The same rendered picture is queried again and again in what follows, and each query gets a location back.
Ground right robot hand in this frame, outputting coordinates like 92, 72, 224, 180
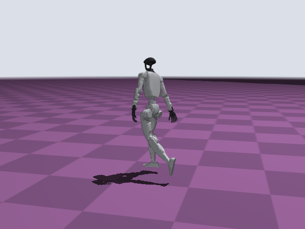
169, 106, 177, 123

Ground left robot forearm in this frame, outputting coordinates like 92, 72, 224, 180
132, 87, 140, 108

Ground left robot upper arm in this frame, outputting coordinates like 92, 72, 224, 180
137, 72, 147, 94

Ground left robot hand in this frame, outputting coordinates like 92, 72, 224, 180
132, 105, 137, 122

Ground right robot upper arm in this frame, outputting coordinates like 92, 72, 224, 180
160, 76, 167, 98

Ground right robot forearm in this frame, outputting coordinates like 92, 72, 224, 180
164, 94, 172, 111

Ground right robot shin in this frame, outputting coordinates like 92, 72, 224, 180
148, 145, 156, 164

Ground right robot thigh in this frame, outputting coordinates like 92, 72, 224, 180
149, 109, 163, 137

